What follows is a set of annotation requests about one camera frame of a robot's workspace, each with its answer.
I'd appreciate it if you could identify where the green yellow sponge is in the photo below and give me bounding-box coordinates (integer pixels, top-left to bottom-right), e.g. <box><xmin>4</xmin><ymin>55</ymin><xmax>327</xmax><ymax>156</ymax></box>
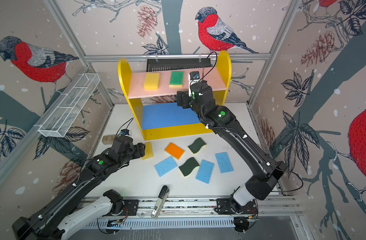
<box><xmin>169</xmin><ymin>71</ymin><xmax>185</xmax><ymax>88</ymax></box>

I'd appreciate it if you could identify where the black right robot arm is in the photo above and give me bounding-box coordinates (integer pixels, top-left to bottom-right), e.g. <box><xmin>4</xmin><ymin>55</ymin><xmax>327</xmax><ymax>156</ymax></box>
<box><xmin>175</xmin><ymin>81</ymin><xmax>287</xmax><ymax>214</ymax></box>

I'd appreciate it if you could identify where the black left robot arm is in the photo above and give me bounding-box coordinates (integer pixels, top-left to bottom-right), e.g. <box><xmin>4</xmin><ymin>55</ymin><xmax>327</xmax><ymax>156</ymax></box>
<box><xmin>12</xmin><ymin>135</ymin><xmax>146</xmax><ymax>240</ymax></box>

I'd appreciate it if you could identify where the pink upper shelf board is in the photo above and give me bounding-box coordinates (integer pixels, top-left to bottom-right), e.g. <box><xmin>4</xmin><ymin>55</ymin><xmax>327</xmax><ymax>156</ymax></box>
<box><xmin>128</xmin><ymin>68</ymin><xmax>226</xmax><ymax>99</ymax></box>

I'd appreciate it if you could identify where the blue lower shelf board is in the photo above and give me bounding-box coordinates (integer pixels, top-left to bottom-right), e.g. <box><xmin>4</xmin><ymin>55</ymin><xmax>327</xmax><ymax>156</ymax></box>
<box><xmin>141</xmin><ymin>103</ymin><xmax>201</xmax><ymax>130</ymax></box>

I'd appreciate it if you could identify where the seasoning jar left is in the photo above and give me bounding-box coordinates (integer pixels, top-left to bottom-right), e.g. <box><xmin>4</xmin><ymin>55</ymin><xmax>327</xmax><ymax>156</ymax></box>
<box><xmin>102</xmin><ymin>135</ymin><xmax>116</xmax><ymax>145</ymax></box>

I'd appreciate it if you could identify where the light blue sponge left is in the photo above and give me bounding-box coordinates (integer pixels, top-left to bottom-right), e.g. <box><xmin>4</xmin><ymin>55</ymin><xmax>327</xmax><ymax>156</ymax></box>
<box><xmin>154</xmin><ymin>157</ymin><xmax>177</xmax><ymax>177</ymax></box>

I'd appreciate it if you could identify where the light blue sponge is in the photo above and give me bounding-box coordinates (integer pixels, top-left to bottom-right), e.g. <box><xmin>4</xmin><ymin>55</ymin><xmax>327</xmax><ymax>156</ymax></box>
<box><xmin>215</xmin><ymin>152</ymin><xmax>234</xmax><ymax>174</ymax></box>
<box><xmin>196</xmin><ymin>160</ymin><xmax>215</xmax><ymax>184</ymax></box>
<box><xmin>154</xmin><ymin>157</ymin><xmax>177</xmax><ymax>177</ymax></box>

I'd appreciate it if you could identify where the orange sponge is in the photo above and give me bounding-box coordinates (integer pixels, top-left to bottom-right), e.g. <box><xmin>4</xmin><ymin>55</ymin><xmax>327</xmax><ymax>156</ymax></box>
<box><xmin>164</xmin><ymin>143</ymin><xmax>185</xmax><ymax>160</ymax></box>

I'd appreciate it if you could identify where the black vent panel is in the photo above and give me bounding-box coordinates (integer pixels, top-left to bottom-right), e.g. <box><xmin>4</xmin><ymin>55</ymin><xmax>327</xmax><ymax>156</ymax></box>
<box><xmin>146</xmin><ymin>58</ymin><xmax>212</xmax><ymax>72</ymax></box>

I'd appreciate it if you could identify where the dark green wavy sponge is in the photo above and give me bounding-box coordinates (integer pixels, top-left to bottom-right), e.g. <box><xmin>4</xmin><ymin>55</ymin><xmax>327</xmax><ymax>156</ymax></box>
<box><xmin>179</xmin><ymin>157</ymin><xmax>200</xmax><ymax>177</ymax></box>
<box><xmin>188</xmin><ymin>138</ymin><xmax>207</xmax><ymax>154</ymax></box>

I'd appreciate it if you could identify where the black silver handheld tool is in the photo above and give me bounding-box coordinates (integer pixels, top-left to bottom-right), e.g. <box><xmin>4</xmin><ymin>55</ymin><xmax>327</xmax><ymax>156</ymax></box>
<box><xmin>151</xmin><ymin>185</ymin><xmax>169</xmax><ymax>219</ymax></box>

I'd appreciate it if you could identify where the light blue sponge middle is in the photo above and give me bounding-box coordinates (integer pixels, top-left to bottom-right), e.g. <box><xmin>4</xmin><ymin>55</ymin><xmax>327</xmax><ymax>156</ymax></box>
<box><xmin>196</xmin><ymin>160</ymin><xmax>215</xmax><ymax>184</ymax></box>

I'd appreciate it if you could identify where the light blue sponge right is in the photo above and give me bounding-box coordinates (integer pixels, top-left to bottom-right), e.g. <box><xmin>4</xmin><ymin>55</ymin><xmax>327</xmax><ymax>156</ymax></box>
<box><xmin>215</xmin><ymin>152</ymin><xmax>234</xmax><ymax>174</ymax></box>

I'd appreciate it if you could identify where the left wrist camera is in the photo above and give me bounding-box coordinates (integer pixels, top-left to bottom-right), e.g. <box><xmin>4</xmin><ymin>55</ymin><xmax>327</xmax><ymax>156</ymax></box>
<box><xmin>119</xmin><ymin>129</ymin><xmax>132</xmax><ymax>137</ymax></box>

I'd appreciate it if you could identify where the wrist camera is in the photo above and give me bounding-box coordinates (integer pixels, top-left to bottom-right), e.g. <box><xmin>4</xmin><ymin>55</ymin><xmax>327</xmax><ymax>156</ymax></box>
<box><xmin>188</xmin><ymin>71</ymin><xmax>201</xmax><ymax>88</ymax></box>
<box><xmin>119</xmin><ymin>129</ymin><xmax>132</xmax><ymax>137</ymax></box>

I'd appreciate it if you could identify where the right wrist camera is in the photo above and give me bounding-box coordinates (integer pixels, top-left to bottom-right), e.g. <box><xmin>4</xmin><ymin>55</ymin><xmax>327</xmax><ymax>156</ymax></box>
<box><xmin>188</xmin><ymin>71</ymin><xmax>201</xmax><ymax>88</ymax></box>

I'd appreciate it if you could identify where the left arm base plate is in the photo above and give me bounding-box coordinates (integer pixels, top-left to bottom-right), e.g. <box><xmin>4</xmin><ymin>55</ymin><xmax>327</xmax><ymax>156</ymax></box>
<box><xmin>109</xmin><ymin>200</ymin><xmax>139</xmax><ymax>217</ymax></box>

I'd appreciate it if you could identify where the perforated aluminium rail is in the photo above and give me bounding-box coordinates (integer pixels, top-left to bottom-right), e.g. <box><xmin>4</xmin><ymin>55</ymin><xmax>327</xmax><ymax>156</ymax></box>
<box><xmin>84</xmin><ymin>217</ymin><xmax>235</xmax><ymax>230</ymax></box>

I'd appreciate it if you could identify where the white wire mesh basket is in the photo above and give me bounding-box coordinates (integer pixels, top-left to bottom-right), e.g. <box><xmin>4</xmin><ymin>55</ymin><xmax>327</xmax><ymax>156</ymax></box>
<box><xmin>38</xmin><ymin>73</ymin><xmax>100</xmax><ymax>138</ymax></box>

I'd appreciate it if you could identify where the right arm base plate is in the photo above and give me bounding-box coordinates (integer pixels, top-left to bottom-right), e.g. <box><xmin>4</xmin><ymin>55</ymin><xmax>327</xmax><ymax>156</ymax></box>
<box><xmin>214</xmin><ymin>199</ymin><xmax>258</xmax><ymax>215</ymax></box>

